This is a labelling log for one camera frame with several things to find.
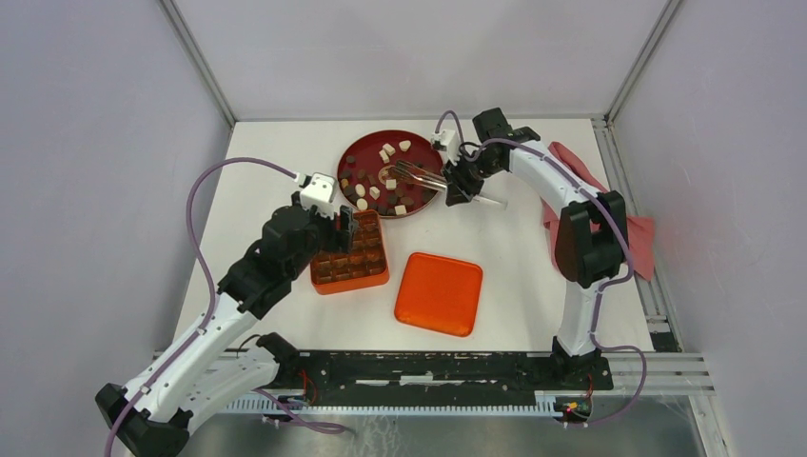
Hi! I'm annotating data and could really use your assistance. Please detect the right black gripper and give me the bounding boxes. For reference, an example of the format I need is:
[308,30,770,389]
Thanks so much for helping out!
[440,149,502,207]

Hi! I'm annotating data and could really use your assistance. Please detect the orange chocolate box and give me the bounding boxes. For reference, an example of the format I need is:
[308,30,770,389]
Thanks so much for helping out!
[309,210,390,295]

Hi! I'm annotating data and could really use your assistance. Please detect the metal tongs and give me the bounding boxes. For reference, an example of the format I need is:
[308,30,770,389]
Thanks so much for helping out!
[387,160,508,209]

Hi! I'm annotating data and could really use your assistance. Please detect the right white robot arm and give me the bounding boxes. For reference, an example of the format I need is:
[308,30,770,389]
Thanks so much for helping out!
[430,108,633,388]

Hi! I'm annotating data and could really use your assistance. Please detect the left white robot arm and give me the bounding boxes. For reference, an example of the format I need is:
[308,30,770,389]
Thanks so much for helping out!
[95,193,358,456]

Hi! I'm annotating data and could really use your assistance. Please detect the round red tray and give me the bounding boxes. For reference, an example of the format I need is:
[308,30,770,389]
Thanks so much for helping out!
[337,129,443,219]

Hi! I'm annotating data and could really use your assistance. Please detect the orange box lid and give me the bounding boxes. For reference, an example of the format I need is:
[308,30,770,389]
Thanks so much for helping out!
[394,252,483,338]

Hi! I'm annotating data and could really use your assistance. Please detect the pink cloth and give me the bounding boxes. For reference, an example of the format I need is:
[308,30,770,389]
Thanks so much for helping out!
[541,142,656,281]

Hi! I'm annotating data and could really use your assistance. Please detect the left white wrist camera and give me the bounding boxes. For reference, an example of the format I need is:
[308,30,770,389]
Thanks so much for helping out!
[294,172,337,220]

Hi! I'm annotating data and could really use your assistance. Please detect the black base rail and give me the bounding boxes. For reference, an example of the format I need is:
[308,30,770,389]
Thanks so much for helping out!
[266,350,614,407]

